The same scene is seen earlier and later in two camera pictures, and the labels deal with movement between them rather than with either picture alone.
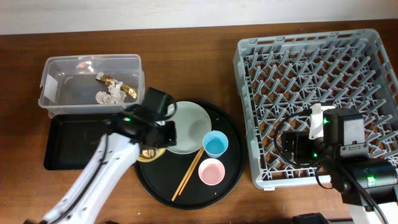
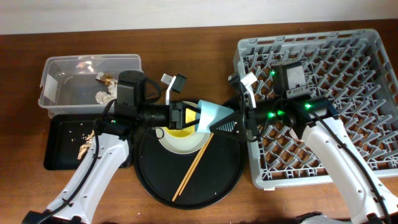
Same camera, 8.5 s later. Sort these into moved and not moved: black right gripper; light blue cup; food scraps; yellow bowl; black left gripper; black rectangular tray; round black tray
Moved: light blue cup; yellow bowl; black left gripper; food scraps; black right gripper
Not moved: black rectangular tray; round black tray
